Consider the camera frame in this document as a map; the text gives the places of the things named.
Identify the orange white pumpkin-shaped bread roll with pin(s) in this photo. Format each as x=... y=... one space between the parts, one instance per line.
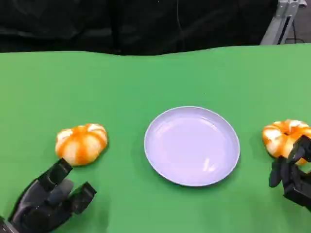
x=80 y=145

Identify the grey metal frame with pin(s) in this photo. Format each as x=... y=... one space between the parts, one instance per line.
x=274 y=26

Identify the green table cloth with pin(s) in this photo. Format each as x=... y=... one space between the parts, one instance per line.
x=121 y=97

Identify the lilac plate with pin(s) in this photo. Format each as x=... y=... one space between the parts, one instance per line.
x=192 y=145

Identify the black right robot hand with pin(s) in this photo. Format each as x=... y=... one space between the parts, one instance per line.
x=296 y=179

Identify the black backdrop cloth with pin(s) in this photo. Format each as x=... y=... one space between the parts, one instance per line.
x=73 y=24

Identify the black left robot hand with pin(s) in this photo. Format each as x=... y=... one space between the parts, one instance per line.
x=36 y=208

